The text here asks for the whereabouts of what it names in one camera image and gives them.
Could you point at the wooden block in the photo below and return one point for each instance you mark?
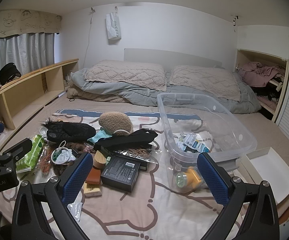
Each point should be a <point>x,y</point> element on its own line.
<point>102,158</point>

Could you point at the white shallow box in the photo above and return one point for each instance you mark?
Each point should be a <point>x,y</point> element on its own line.
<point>269,172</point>

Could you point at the small tape roll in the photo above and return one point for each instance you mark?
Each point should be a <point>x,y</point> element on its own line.
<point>43,130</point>

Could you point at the black slipper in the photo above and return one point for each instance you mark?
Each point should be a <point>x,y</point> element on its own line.
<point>69,131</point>

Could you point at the pink clothes pile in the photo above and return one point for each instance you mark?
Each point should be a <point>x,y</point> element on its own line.
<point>259,73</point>

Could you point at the clear plastic storage bin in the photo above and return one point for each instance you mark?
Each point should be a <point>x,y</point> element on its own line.
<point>209,120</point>

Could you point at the wooden shelf unit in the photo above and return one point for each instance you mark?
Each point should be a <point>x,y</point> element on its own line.
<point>27,87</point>

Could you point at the white blue packet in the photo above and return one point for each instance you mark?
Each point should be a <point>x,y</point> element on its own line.
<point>190,141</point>

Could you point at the black pouch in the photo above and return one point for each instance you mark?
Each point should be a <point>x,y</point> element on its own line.
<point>127,140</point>

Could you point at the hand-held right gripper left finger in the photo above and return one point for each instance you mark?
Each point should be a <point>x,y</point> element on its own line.
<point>77,177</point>

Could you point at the yellow plastic item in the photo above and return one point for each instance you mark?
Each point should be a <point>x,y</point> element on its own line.
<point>193,177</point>

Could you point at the silver foil bag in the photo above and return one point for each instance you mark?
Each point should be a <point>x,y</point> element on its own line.
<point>139,153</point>

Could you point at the beige fleece blanket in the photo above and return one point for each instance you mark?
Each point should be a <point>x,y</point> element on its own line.
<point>84,95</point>

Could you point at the small clear plastic bag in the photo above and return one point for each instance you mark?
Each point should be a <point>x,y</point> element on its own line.
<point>75,208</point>

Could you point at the grey duvet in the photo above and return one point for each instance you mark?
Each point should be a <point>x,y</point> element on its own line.
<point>139,92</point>

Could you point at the cream closet shelf unit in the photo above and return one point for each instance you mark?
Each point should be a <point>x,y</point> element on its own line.
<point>272,90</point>

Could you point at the teal packet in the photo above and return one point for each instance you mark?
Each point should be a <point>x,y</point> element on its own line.
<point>98,137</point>

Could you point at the brown fluffy earmuffs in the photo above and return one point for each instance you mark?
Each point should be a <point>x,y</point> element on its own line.
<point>115,123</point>

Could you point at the grey curtain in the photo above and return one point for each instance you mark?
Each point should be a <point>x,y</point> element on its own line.
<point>22,52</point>

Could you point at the black cap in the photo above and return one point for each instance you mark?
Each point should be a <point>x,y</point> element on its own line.
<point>8,73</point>

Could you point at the brown leather wallet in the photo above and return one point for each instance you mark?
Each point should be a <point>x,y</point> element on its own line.
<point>94,176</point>

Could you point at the white paper bag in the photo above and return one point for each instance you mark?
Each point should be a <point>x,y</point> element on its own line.
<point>114,27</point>

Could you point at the beige bed sheet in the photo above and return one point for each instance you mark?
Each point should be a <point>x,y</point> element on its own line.
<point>109,106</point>

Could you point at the beige printed valance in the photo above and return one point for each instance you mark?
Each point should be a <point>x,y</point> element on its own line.
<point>22,21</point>

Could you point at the green patterned tissue pack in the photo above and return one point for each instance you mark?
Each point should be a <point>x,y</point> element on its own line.
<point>32,152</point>

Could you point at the beige textured pillow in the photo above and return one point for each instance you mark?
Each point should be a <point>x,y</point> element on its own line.
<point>124,75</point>
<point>204,82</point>

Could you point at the dark brown hairpiece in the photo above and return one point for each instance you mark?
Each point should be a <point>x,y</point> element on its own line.
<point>52,122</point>

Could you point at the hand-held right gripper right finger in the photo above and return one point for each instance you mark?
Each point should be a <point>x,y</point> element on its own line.
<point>213,180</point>

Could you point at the white headboard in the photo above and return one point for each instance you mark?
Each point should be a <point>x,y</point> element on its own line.
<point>172,55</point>

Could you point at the black box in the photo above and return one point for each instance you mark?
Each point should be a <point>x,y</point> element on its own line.
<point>120,171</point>

